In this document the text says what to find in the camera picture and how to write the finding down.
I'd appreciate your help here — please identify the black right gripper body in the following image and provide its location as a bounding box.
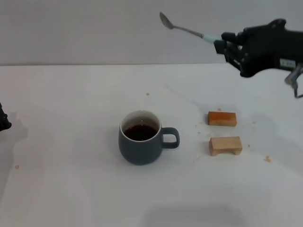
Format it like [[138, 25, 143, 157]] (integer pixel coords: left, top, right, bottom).
[[240, 18, 303, 78]]

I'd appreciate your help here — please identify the metal spoon with light-blue handle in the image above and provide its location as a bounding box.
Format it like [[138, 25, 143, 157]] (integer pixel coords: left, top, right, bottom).
[[159, 11, 224, 45]]

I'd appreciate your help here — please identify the dark grey ceramic coffee mug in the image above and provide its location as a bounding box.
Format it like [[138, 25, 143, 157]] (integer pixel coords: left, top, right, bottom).
[[118, 110, 181, 166]]

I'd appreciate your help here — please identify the orange-stained wooden block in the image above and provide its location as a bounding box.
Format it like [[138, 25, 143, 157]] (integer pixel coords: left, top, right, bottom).
[[207, 111, 237, 128]]

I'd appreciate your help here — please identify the pale notched wooden block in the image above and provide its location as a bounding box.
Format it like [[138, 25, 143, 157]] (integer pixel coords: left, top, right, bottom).
[[208, 136, 243, 157]]

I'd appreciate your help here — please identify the grey right wrist cable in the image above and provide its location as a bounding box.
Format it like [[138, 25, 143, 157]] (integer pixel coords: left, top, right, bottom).
[[285, 63, 303, 98]]

